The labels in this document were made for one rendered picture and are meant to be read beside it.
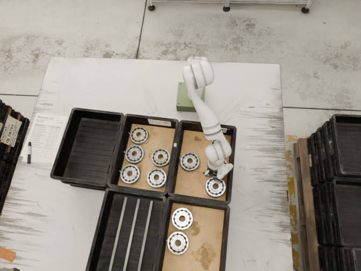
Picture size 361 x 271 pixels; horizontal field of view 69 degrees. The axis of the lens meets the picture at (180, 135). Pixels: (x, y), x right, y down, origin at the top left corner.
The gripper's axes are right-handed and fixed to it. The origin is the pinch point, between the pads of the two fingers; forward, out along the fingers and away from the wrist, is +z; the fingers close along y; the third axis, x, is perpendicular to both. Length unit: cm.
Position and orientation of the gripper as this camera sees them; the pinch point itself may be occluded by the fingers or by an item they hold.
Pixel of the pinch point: (213, 169)
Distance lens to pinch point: 136.7
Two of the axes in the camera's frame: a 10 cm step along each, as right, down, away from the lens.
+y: -7.4, 6.4, -2.1
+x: 6.8, 6.7, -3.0
